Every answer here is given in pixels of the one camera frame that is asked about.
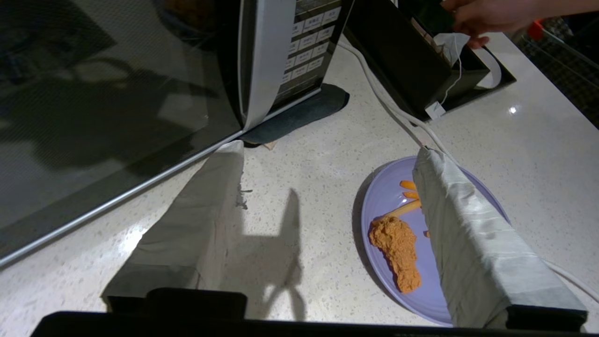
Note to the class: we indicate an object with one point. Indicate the right gripper grey taped left finger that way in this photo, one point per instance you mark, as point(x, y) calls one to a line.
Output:
point(196, 224)

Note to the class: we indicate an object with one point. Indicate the person's bare hand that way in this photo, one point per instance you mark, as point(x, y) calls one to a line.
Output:
point(491, 16)

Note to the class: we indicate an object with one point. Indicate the lavender plate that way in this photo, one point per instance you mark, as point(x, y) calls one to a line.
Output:
point(390, 187)

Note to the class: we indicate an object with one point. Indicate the white curved paper strip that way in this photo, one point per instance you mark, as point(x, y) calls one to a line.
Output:
point(491, 70)

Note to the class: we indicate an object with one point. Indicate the fried chicken piece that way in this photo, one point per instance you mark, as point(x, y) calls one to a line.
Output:
point(398, 252)

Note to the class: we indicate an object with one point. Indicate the person's bare forearm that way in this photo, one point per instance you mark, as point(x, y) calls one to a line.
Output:
point(571, 5)

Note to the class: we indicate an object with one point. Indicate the white tea bag with tag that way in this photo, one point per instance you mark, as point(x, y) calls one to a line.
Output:
point(451, 47)

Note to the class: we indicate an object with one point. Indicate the black tea box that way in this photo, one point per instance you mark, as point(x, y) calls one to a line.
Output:
point(398, 61)

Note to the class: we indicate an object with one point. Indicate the small red object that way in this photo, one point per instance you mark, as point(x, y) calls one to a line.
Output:
point(536, 30)

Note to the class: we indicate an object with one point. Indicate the right gripper grey taped right finger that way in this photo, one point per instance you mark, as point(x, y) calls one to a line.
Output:
point(477, 252)

